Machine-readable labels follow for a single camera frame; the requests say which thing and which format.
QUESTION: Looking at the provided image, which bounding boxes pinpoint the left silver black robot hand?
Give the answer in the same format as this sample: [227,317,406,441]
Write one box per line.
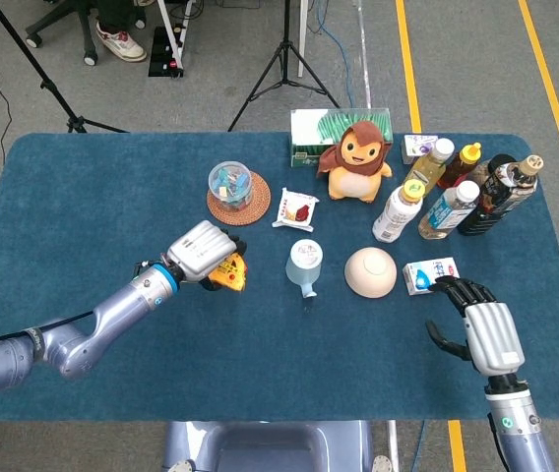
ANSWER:
[163,219,249,293]

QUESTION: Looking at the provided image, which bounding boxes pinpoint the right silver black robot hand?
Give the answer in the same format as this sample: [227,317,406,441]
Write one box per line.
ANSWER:
[425,275,526,378]

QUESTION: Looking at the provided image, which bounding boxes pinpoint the clear jar of binder clips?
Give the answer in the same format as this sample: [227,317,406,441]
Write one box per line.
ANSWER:
[208,160,255,211]

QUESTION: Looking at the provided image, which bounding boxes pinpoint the round woven rattan coaster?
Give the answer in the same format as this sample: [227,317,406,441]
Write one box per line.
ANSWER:
[206,170,273,227]

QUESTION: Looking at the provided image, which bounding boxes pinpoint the white blue milk carton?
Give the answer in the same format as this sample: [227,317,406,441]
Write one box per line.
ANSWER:
[402,256,463,297]

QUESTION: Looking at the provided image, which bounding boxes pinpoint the blue tablecloth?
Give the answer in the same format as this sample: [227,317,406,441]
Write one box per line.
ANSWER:
[0,131,559,423]

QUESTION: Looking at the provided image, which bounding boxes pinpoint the white snack packet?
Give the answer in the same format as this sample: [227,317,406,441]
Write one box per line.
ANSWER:
[272,187,321,233]

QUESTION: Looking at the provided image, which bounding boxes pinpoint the light blue plastic cup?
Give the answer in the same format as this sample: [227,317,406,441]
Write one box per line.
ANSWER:
[284,238,325,300]

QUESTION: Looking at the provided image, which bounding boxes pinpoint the dark bottle beige cap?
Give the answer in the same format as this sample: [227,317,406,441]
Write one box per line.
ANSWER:
[457,154,545,237]

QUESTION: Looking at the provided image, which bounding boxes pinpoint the clear bottle blue label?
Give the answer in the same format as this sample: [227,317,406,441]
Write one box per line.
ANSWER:
[417,179,481,241]

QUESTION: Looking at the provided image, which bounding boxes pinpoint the cream ceramic bowl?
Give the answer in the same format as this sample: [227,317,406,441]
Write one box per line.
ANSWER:
[343,246,399,300]

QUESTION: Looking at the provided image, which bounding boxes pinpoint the white bottle yellow cap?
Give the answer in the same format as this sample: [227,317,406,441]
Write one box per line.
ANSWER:
[371,178,425,244]

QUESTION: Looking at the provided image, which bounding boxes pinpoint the green white tissue box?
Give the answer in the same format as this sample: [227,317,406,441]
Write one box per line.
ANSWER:
[289,107,394,169]

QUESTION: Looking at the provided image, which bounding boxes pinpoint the amber bottle yellow cap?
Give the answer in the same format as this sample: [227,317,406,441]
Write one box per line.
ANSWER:
[436,142,483,192]

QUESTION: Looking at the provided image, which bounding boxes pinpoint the dark bottle black cap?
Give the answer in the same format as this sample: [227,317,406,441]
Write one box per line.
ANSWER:
[466,153,519,193]

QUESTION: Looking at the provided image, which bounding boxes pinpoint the orange plush toy brown hood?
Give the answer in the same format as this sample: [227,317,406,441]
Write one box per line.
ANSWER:
[315,120,394,205]

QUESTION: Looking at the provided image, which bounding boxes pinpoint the pale yellow tea bottle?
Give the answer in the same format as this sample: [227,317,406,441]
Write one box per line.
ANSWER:
[402,138,457,198]

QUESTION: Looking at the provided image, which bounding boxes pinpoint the black power strip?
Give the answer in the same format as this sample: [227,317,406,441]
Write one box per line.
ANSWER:
[148,25,186,79]

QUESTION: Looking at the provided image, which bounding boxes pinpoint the small white purple box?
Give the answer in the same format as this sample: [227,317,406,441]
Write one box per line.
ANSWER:
[401,134,440,165]

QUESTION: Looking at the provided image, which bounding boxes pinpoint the grey-blue robot torso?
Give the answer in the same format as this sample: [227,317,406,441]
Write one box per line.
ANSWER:
[160,420,394,472]

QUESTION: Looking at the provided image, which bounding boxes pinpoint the black light stand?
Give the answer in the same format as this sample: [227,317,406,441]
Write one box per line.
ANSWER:
[0,0,130,135]

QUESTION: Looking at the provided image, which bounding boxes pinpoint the seated person dark trousers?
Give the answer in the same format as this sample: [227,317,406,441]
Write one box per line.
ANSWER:
[94,0,155,64]

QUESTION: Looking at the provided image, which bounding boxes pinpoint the black tripod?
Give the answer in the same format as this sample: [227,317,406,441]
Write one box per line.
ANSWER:
[227,0,341,133]

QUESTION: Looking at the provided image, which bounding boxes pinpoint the black office chair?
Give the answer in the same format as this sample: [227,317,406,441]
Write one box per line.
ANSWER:
[24,0,147,68]

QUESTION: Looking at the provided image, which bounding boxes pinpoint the blue floor cable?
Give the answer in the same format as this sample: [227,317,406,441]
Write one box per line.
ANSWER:
[306,0,374,109]
[409,420,429,472]

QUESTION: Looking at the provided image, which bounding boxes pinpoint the white slanted frame post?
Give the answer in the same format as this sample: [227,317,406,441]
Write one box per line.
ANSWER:
[155,0,197,78]

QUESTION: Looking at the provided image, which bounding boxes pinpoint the white upright post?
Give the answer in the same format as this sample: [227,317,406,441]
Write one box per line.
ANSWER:
[297,0,309,79]

